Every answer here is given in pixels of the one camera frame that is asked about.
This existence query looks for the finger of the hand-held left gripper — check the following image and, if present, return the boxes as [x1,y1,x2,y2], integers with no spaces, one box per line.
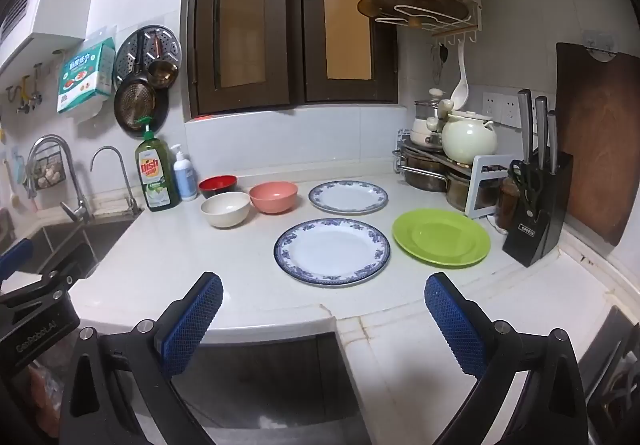
[0,237,35,286]
[0,259,85,313]

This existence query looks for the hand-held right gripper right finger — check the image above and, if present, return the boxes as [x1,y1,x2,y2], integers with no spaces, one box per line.
[424,272,591,445]

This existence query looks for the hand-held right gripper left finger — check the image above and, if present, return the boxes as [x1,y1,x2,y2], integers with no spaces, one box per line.
[59,271,224,445]

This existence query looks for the green plate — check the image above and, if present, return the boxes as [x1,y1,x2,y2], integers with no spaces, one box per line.
[392,208,491,269]

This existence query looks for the white bowl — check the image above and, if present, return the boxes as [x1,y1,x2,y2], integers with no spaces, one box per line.
[200,192,251,228]

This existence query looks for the red plate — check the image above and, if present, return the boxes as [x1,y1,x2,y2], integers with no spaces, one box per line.
[198,174,238,199]

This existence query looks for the pink bowl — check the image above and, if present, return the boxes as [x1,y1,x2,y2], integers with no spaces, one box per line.
[249,181,299,214]

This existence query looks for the blue floral rimmed plate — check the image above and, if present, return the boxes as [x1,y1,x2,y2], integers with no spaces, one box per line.
[307,180,389,215]
[273,218,392,286]

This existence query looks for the steel kitchen sink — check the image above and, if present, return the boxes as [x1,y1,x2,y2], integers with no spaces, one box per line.
[0,219,133,276]

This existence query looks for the chrome pull-down faucet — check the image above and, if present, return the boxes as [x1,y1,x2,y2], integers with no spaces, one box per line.
[25,135,96,223]

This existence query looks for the dark lower cabinet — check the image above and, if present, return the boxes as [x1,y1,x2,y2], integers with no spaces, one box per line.
[170,332,361,431]

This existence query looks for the slim chrome faucet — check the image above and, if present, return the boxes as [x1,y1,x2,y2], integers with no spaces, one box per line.
[90,146,143,216]

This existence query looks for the black knife block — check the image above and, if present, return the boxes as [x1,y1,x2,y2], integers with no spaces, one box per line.
[501,152,574,268]

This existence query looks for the small steel pot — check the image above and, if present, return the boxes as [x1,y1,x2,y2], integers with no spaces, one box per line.
[445,169,501,213]

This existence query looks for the brown sauce bottle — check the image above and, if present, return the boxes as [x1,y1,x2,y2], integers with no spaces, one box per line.
[496,175,518,228]

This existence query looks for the white pot rack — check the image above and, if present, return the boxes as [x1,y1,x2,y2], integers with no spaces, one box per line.
[392,128,516,218]

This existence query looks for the white blue pump bottle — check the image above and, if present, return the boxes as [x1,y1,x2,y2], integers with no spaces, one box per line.
[170,144,198,202]

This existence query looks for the green dish soap bottle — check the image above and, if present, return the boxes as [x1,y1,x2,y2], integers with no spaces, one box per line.
[134,116,182,212]

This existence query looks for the large steel pot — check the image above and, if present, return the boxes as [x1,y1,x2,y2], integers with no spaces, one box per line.
[393,145,451,193]

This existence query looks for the black kitchen scissors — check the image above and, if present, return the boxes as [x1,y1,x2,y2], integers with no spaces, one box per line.
[509,160,543,206]

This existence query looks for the gas stove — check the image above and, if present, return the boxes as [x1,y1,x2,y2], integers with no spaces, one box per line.
[580,302,640,445]

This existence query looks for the cream ceramic pot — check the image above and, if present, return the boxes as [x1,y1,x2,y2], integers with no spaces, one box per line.
[441,109,499,165]

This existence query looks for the green white paper towel pack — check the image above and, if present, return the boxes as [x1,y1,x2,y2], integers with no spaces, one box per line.
[56,38,117,114]

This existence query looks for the cream white saucepan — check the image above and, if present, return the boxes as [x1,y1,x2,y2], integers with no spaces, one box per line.
[411,118,446,146]

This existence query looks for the white ladle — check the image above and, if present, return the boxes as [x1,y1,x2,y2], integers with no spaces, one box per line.
[451,42,471,108]

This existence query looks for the large dark wooden cutting board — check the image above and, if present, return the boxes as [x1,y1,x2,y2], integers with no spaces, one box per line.
[555,42,640,246]

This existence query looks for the small copper saucepan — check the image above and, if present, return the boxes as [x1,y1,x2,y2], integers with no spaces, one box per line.
[148,32,180,90]

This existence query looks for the perforated steel steamer tray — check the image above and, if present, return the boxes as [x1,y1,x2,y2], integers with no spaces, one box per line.
[114,25,182,91]

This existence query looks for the brown wooden window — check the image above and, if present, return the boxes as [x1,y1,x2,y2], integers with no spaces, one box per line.
[182,0,401,121]

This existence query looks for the round wooden cutting board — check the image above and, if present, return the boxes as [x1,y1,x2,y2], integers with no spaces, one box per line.
[356,0,473,33]

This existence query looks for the wire sink basket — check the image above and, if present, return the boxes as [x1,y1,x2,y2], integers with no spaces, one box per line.
[30,152,68,191]

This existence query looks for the steel handled knife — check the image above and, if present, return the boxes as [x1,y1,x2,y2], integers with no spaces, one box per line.
[534,96,550,173]
[546,110,559,171]
[517,89,535,161]

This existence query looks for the white wall socket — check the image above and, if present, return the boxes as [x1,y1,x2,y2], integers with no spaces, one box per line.
[501,95,522,127]
[481,92,502,120]

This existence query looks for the clear wall hook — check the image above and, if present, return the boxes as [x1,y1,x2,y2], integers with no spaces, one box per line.
[582,30,618,62]

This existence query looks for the white wire wall rack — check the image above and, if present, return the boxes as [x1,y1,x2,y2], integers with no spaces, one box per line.
[357,0,485,48]

